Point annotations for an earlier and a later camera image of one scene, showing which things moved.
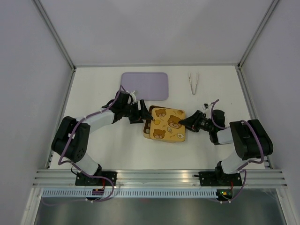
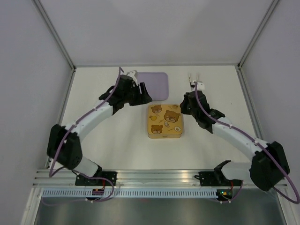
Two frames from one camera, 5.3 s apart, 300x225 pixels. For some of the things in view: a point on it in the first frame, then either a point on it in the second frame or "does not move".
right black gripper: [191, 122] to [183, 104]
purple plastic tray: [148, 86] does not move
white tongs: [196, 83] does not move
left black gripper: [146, 115] to [145, 98]
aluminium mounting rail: [159, 178] does not move
